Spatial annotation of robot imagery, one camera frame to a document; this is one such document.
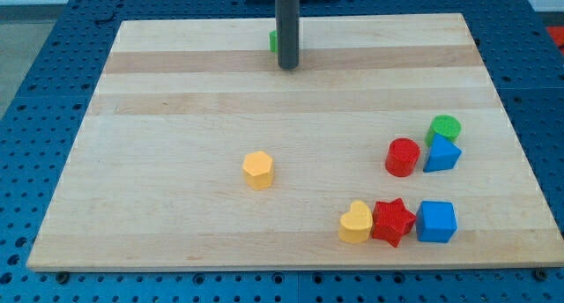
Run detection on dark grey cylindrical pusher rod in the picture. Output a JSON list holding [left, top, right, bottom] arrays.
[[275, 0, 300, 70]]

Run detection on green star block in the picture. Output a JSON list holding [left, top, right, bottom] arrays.
[[269, 30, 278, 53]]

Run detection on light wooden board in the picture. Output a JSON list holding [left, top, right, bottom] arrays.
[[27, 13, 563, 272]]

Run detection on red star block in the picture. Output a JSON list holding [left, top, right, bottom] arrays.
[[372, 198, 417, 248]]

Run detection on yellow hexagon block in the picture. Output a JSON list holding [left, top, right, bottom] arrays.
[[242, 151, 274, 190]]

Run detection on red cylinder block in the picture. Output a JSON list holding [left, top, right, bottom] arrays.
[[385, 137, 420, 177]]

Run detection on green cylinder block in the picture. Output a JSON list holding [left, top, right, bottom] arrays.
[[425, 115, 462, 147]]

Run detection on blue triangle block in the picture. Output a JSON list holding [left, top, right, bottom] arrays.
[[423, 134, 462, 173]]

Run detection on yellow heart block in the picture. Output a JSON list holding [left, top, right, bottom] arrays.
[[338, 200, 374, 244]]

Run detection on blue cube block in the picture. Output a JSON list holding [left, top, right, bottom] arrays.
[[416, 201, 457, 243]]

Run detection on blue perforated metal base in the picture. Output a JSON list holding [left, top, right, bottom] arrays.
[[1, 0, 563, 302]]

